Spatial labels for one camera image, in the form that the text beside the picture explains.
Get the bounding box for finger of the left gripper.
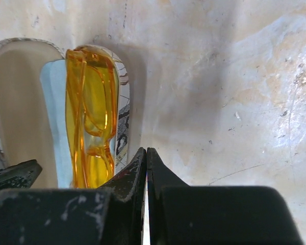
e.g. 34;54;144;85
0;159;42;190

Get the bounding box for narrow blue cleaning cloth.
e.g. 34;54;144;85
40;59;73;188

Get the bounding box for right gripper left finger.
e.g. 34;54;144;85
0;148;146;244

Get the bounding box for orange sunglasses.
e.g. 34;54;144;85
65;46;118;188

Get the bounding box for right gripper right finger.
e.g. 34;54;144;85
146;148;303;244

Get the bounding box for grey patterned glasses case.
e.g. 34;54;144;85
0;38;130;189

